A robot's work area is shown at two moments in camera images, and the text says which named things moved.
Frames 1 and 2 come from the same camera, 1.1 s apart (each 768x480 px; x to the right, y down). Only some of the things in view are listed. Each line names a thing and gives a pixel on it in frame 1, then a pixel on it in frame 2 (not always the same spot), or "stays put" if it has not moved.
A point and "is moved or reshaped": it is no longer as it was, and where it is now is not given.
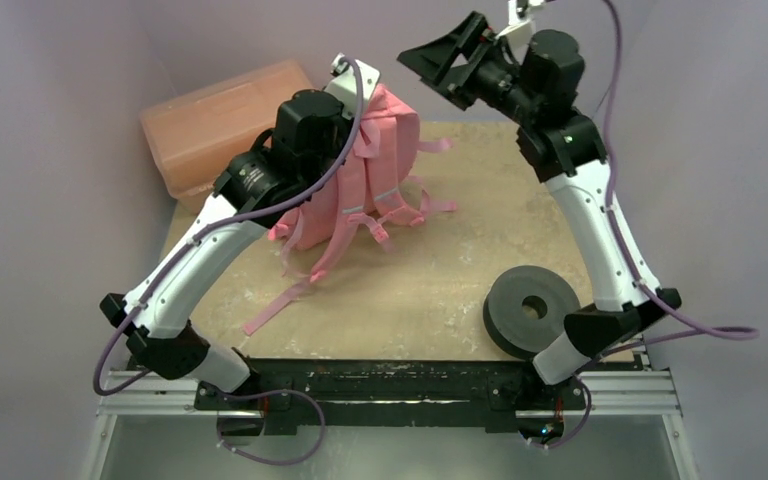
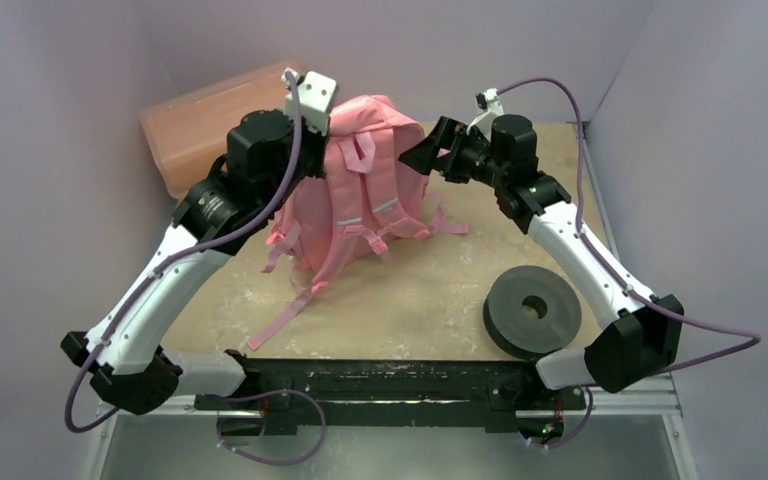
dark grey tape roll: (525, 307) stays put
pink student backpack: (370, 188) is moved or reshaped
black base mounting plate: (291, 393) stays put
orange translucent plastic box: (194, 134) stays put
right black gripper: (466, 66) to (454, 151)
